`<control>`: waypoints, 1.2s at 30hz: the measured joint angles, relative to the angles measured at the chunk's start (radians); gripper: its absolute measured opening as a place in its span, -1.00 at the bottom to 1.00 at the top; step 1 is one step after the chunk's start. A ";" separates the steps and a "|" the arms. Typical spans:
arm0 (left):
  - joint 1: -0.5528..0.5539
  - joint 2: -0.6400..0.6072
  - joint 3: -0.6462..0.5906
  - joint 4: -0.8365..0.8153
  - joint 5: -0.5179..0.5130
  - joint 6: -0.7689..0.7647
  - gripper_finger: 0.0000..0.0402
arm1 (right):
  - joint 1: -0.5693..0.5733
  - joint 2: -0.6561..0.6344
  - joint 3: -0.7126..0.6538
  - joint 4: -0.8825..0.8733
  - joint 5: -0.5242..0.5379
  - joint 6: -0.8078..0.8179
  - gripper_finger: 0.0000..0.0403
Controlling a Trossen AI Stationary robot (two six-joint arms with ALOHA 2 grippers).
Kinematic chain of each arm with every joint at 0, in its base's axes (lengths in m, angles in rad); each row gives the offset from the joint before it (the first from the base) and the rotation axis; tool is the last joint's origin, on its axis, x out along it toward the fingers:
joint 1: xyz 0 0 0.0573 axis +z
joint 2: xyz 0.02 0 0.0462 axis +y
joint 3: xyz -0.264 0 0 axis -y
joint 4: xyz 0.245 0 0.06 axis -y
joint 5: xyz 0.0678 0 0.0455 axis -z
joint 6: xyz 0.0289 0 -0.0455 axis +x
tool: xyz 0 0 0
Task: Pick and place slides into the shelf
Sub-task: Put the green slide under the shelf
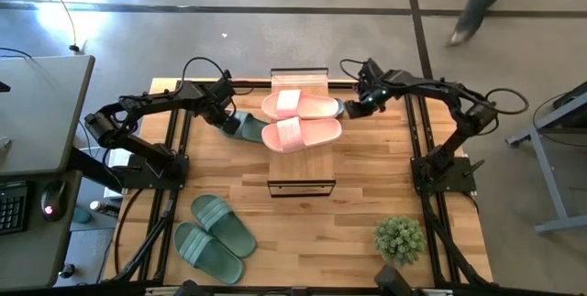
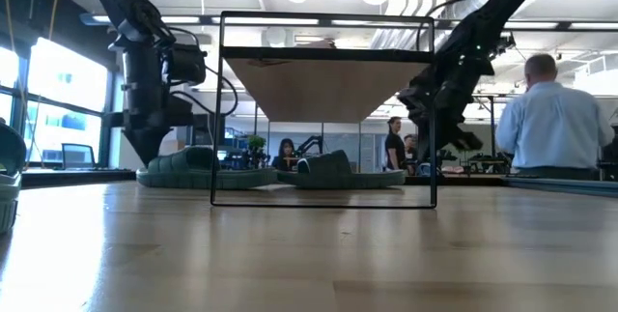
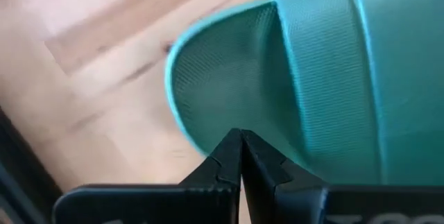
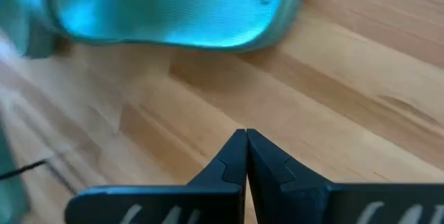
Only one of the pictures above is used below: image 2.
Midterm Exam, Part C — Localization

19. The potted green plant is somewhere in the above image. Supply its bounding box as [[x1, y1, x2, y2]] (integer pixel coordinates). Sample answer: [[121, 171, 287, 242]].
[[245, 133, 268, 169]]

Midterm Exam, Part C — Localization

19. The silver ventilation duct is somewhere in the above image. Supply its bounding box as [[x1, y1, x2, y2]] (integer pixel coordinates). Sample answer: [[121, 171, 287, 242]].
[[369, 0, 513, 53]]

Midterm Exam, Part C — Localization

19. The person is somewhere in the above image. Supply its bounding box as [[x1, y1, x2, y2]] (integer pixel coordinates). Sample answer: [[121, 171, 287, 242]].
[[383, 115, 408, 172], [404, 133, 421, 164], [271, 137, 297, 172], [493, 52, 617, 182]]

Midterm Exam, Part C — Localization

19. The wooden table blue frame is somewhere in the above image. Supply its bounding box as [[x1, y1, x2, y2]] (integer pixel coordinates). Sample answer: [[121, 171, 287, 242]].
[[500, 175, 618, 199]]

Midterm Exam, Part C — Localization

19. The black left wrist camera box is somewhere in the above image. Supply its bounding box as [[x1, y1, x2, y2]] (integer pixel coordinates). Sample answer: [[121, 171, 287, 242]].
[[165, 43, 209, 87]]

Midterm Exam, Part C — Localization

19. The long light tube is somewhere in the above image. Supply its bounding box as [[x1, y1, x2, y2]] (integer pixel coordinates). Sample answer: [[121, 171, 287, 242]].
[[80, 12, 213, 27]]

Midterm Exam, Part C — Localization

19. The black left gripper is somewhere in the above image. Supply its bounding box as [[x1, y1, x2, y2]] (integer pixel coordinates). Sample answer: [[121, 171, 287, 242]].
[[102, 41, 195, 169]]

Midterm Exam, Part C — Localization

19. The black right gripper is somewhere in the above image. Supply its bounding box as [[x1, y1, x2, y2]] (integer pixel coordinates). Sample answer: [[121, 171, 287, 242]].
[[397, 54, 494, 163]]

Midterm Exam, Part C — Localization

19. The wooden shelf black metal frame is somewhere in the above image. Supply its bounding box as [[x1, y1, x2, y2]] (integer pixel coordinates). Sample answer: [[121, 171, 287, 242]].
[[210, 10, 438, 210]]

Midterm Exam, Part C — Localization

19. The large glass window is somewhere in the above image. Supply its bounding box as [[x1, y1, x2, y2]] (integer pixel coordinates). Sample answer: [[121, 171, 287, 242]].
[[0, 36, 111, 168]]

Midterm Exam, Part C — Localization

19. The black computer monitor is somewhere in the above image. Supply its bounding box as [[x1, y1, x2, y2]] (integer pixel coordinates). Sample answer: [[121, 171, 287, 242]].
[[191, 112, 227, 148]]

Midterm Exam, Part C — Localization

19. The black framed screen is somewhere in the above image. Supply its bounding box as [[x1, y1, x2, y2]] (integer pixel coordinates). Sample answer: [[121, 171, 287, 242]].
[[60, 142, 97, 170]]

